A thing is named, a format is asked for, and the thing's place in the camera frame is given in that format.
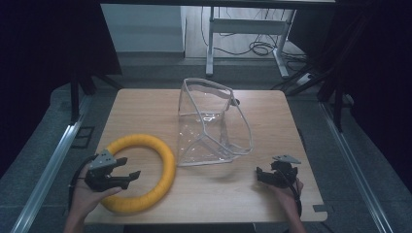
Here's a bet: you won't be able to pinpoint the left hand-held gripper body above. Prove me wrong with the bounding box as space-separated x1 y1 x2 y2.
85 149 124 192

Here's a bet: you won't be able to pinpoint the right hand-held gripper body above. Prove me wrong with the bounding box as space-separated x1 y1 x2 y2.
270 154 302 189

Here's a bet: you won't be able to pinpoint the yellow foam ring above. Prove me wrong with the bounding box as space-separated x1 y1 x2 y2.
100 133 177 216

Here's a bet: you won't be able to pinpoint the clear plastic bag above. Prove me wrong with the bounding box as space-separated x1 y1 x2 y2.
177 77 255 168

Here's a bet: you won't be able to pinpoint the person's right hand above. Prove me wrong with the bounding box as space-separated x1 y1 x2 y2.
267 179 305 216

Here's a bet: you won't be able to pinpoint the person's left hand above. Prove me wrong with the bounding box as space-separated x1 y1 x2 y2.
69 164 123 219

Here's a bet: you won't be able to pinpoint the grey tape piece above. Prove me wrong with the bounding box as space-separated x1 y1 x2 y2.
312 203 335 214

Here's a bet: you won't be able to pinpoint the black metal stand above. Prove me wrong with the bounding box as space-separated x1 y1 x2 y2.
271 13 373 133
68 62 124 123

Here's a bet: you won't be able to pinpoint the dark curtain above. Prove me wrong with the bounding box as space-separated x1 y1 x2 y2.
0 0 122 179
288 0 412 183

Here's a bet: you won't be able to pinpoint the white board panel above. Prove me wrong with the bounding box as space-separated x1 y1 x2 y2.
100 3 187 53

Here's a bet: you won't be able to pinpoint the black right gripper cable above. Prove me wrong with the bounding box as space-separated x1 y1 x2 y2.
282 168 303 218

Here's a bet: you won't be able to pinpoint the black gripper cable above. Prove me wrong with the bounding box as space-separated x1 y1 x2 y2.
67 154 99 212
282 168 303 218

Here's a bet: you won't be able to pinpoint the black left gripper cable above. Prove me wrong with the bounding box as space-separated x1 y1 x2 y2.
67 154 99 212

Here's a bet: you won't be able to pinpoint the metal floor rail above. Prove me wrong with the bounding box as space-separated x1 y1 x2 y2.
10 96 93 233
318 100 395 233

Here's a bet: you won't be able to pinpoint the black cables on floor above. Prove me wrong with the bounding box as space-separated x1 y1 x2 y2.
199 6 308 64

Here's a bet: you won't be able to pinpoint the white metal desk frame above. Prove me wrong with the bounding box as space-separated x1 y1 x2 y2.
205 5 297 80

